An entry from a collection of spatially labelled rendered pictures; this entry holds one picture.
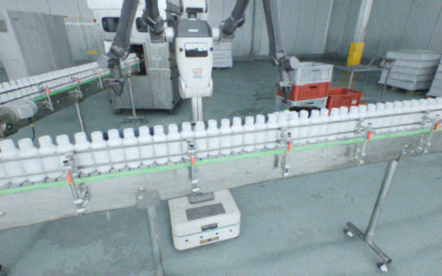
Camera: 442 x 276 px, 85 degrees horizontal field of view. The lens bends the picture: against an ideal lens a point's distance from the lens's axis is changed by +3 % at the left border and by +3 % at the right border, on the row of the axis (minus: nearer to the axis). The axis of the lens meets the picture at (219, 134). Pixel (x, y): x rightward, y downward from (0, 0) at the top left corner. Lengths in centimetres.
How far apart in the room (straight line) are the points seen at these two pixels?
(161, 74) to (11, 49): 338
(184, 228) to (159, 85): 334
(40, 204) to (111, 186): 26
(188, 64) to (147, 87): 329
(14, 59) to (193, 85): 565
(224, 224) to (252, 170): 80
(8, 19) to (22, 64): 86
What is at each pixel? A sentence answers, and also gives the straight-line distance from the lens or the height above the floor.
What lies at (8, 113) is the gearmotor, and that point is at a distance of 223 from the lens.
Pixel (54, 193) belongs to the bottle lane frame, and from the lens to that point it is 115.
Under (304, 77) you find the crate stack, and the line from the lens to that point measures 335.
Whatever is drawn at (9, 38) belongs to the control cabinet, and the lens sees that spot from 683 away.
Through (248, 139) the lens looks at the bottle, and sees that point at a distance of 112.
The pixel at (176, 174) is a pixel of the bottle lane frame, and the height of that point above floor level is 95.
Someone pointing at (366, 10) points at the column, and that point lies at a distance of 1121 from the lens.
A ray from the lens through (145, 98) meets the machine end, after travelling 487.
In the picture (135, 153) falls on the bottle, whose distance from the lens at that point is 104.
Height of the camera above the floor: 153
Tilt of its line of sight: 24 degrees down
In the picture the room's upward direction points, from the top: straight up
